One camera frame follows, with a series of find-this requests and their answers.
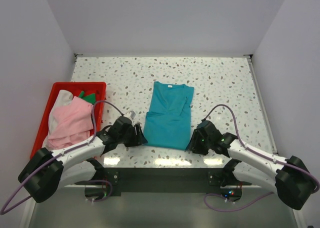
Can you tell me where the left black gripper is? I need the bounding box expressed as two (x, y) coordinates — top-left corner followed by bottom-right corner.
(117, 123), (147, 148)

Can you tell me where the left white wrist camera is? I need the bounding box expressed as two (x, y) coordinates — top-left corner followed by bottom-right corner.
(124, 110), (136, 120)

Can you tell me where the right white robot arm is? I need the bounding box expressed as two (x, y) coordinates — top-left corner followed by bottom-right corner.
(186, 120), (320, 210)

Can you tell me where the teal t shirt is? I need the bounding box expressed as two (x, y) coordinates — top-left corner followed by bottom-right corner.
(143, 81), (195, 151)

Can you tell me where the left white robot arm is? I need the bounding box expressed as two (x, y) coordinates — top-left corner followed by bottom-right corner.
(18, 116), (148, 203)

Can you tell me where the green and red garment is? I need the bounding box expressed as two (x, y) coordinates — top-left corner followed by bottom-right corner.
(74, 89), (97, 105)

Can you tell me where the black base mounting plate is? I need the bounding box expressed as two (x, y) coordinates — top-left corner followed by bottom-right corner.
(84, 167), (253, 198)

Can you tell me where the red plastic bin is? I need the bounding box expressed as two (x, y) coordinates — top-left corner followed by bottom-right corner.
(30, 81), (107, 158)

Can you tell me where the white t shirt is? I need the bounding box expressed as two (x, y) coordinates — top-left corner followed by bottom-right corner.
(47, 89), (74, 137)

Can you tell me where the pink t shirt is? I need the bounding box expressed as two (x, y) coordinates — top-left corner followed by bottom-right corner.
(45, 97), (94, 150)

